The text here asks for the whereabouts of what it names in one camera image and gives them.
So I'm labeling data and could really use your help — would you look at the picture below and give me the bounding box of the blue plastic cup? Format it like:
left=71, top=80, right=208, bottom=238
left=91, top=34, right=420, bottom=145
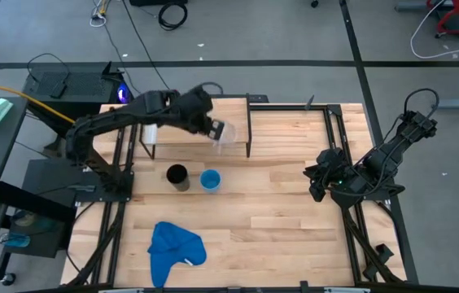
left=199, top=168, right=223, bottom=194

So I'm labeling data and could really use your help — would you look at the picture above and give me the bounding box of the white floor cable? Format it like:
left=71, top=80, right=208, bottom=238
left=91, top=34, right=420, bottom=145
left=409, top=0, right=459, bottom=59

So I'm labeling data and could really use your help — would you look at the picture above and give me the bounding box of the long black floor cable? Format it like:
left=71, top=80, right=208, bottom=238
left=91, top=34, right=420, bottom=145
left=120, top=0, right=172, bottom=91

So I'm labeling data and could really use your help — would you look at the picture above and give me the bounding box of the coiled black cable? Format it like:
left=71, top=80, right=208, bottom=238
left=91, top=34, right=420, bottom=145
left=157, top=1, right=189, bottom=32

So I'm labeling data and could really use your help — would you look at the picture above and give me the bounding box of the white and yellow cable bundle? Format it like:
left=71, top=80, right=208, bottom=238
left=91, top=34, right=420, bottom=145
left=89, top=0, right=111, bottom=28

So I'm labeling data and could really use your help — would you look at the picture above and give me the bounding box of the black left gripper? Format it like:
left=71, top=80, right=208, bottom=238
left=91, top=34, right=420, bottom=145
left=173, top=84, right=227, bottom=142

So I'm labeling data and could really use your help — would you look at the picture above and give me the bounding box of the tall black cup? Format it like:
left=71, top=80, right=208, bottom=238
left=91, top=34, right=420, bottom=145
left=165, top=163, right=191, bottom=193

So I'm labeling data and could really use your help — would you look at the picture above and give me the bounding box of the blue object under desk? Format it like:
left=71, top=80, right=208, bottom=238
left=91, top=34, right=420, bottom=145
left=0, top=232, right=32, bottom=249

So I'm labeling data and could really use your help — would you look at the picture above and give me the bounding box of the black computer tower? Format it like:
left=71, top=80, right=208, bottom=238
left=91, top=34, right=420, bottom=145
left=23, top=61, right=135, bottom=123

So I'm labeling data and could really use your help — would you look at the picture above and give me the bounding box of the black bracket on frame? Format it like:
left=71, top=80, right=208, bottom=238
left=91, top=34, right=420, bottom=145
left=362, top=243, right=396, bottom=282

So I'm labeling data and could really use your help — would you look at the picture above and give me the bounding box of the wooden shelf with black legs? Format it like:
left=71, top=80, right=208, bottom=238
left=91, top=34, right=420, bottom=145
left=138, top=94, right=253, bottom=160

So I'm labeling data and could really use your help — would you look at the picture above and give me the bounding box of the small black device on tower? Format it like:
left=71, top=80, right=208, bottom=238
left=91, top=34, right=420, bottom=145
left=49, top=82, right=68, bottom=99

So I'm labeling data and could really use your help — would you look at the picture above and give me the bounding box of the black aluminium table frame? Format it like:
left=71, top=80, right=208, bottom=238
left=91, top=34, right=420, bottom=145
left=65, top=101, right=420, bottom=293

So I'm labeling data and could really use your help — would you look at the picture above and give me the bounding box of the blue cloth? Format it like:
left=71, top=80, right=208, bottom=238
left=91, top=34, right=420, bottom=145
left=146, top=221, right=208, bottom=289

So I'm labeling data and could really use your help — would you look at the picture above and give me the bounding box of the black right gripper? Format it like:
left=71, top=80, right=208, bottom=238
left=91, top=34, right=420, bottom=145
left=303, top=146, right=348, bottom=203

